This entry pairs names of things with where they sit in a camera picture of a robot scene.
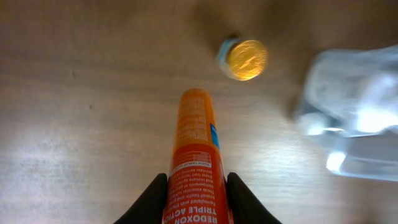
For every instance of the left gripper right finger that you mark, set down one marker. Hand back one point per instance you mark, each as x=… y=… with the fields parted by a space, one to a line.
x=246 y=207

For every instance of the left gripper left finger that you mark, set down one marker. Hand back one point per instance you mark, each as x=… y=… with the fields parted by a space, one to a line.
x=149 y=207

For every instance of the orange tablet tube white cap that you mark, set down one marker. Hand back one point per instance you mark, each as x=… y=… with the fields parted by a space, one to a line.
x=197 y=183

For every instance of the small gold-lid jar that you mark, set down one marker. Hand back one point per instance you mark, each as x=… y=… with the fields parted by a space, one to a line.
x=241 y=59

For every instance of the clear plastic container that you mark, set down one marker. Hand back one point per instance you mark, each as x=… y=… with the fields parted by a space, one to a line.
x=349 y=109

